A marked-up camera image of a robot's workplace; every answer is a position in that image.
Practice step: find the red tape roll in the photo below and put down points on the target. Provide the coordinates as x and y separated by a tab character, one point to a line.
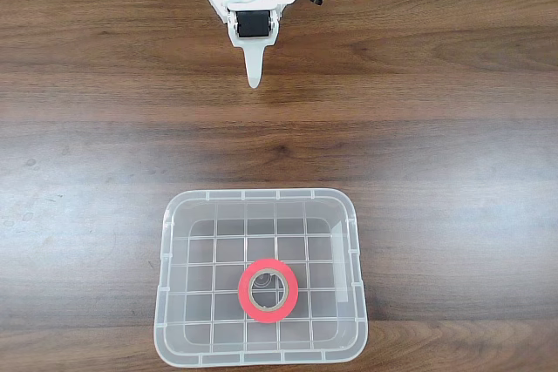
268	313

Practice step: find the clear plastic box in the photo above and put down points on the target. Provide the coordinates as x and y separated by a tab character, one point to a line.
196	259

